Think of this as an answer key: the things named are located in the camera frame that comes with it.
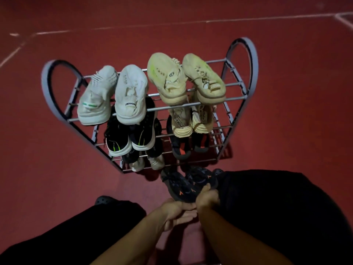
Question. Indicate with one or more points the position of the person's right hand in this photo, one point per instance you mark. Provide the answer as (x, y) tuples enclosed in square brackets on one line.
[(208, 200)]

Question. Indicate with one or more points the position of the person's left hand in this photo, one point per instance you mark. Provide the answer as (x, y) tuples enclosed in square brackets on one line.
[(172, 212)]

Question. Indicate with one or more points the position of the person's left fingers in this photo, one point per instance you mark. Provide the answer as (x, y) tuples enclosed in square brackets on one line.
[(187, 213)]

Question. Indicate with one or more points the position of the person's right thumb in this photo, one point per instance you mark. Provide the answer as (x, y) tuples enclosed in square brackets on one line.
[(206, 189)]

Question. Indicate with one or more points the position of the black sneaker with orange marks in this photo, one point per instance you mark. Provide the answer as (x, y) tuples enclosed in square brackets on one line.
[(179, 187), (202, 176)]

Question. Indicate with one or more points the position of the person's right forearm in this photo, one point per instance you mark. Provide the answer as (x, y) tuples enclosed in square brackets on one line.
[(234, 240)]

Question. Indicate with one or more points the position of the person's left forearm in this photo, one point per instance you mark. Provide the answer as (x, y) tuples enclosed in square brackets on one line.
[(135, 240)]

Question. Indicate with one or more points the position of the black and red sneaker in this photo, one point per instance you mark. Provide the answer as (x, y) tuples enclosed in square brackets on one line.
[(200, 142), (179, 147)]

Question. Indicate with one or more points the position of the black shoe with white toe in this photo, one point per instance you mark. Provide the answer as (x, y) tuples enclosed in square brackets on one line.
[(156, 160), (136, 162)]

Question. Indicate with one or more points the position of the beige knit sneaker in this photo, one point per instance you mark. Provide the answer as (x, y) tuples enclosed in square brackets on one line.
[(181, 122), (202, 120)]

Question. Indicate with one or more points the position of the person's black shoe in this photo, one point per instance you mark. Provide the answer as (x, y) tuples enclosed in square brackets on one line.
[(104, 200)]

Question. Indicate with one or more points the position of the black sneaker with white sole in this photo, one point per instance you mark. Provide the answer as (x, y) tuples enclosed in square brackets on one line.
[(117, 137), (144, 132)]

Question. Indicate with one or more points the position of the person's right leg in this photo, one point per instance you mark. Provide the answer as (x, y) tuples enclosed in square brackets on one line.
[(289, 218)]

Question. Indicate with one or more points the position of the person's leg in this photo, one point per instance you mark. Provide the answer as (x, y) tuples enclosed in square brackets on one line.
[(289, 218), (77, 234)]

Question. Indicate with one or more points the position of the cream chunky sneaker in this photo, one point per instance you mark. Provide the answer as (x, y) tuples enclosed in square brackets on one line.
[(165, 77), (205, 79)]

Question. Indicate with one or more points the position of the person's left leg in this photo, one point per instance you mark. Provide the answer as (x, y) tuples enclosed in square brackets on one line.
[(77, 234)]

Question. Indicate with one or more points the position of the grey metal shoe rack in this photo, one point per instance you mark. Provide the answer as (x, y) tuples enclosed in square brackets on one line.
[(249, 79)]

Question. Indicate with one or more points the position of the plain white sneaker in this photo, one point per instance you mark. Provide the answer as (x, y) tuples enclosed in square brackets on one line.
[(131, 93)]

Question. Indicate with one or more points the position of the white sneaker with green stripe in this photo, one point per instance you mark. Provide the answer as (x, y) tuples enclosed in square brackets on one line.
[(95, 99)]

